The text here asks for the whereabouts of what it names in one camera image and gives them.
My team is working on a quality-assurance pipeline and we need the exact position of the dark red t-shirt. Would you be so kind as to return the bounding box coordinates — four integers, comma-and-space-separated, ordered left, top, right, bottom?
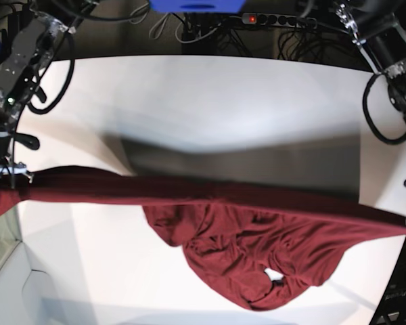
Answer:
0, 166, 406, 311

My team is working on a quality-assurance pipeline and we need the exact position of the blue box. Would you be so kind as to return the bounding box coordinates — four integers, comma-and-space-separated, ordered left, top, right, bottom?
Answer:
149, 0, 246, 14

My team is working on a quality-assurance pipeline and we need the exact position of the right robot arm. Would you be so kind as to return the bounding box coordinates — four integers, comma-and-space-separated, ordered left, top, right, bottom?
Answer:
0, 1, 98, 186

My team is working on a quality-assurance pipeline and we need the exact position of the white cable loop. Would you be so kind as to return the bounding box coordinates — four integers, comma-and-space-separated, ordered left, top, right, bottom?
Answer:
128, 6, 221, 43

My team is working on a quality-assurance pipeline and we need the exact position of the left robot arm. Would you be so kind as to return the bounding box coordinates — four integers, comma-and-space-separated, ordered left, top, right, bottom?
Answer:
334, 1, 406, 146

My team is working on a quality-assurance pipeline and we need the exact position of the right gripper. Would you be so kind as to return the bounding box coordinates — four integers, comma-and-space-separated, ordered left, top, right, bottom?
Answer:
0, 131, 33, 188

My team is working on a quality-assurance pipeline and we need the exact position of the black power strip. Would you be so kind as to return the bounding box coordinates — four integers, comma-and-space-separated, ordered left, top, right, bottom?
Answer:
240, 13, 319, 29

